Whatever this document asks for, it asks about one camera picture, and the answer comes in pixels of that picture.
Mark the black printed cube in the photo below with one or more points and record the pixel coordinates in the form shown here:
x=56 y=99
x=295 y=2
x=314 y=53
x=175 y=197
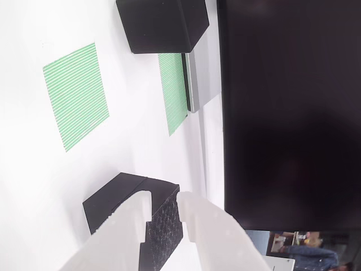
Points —
x=158 y=25

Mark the green striped square marker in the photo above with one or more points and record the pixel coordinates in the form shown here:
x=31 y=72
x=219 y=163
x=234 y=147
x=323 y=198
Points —
x=76 y=96

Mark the white box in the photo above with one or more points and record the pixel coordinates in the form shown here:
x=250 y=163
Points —
x=282 y=265

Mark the silver screen frame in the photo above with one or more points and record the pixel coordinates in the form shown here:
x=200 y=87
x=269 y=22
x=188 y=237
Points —
x=193 y=84

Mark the green striped edge strip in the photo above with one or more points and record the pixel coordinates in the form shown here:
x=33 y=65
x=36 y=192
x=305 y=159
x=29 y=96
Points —
x=172 y=90

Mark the black monitor screen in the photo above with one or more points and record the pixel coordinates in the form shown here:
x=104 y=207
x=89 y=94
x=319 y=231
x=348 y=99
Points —
x=282 y=113

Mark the black cube with patterned face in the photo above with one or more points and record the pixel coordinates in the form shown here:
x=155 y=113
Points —
x=112 y=194

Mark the person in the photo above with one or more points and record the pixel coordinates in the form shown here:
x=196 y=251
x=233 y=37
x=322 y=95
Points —
x=310 y=257

